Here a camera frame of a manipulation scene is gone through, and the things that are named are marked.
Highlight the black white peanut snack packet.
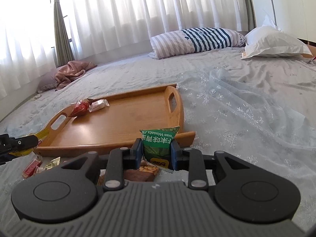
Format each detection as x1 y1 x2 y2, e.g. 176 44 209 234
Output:
98 160 160 186

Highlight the green wasabi peas packet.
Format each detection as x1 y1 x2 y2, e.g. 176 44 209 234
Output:
140 126 180 169

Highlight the red wafer bar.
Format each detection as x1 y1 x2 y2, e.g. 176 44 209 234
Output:
22 158 42 179

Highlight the gold red candy packet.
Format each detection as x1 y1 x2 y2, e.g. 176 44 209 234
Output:
38 157 60 172

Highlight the white pink pastry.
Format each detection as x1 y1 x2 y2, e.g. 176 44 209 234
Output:
88 99 110 112

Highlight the large red nut snack bag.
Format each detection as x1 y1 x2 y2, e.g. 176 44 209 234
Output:
69 99 93 118

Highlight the yellow snack bag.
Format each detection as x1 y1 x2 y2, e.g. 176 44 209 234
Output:
9 130 49 157

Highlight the wooden serving tray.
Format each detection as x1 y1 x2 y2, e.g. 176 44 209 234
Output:
34 84 196 157

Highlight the small white object on bed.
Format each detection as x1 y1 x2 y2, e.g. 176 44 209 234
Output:
31 93 42 101

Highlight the purple pillow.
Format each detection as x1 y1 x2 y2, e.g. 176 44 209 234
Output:
37 67 64 92

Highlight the grey bed sheet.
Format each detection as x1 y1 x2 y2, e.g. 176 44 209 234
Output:
1 48 315 137

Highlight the pink crumpled blanket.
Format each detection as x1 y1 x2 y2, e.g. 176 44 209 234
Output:
55 60 96 90

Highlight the green drape curtain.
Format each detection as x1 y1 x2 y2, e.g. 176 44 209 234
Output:
53 0 74 66
245 0 256 32

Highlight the striped pillow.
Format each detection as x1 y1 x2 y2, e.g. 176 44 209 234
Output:
149 27 245 59

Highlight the white sheer curtain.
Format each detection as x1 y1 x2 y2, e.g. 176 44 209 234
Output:
1 0 248 97

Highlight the white pillow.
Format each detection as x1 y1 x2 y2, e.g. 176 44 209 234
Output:
242 16 312 59

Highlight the right green drape curtain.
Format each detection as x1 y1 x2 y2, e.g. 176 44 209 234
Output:
245 0 256 32

